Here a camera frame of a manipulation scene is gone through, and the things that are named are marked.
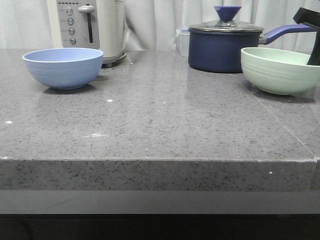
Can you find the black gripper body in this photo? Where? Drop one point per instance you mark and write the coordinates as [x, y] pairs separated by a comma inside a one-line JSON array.
[[307, 17]]

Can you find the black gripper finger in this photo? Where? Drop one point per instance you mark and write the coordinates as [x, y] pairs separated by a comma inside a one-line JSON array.
[[314, 59]]

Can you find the light green bowl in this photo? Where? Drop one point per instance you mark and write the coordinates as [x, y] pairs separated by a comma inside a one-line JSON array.
[[278, 71]]

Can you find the light blue bowl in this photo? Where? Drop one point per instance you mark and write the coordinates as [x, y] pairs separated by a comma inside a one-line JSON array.
[[64, 68]]

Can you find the glass lid blue knob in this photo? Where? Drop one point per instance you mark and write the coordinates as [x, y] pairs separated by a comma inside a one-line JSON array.
[[226, 23]]

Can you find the dark blue saucepan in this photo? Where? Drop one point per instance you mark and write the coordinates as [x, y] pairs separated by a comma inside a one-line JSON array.
[[220, 52]]

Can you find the clear plastic container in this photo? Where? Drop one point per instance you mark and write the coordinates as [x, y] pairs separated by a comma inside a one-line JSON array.
[[182, 40]]

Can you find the white curtain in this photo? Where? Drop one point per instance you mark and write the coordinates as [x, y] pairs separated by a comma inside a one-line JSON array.
[[150, 24]]

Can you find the cream toaster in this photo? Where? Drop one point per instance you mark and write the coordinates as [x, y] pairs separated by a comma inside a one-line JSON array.
[[94, 24]]

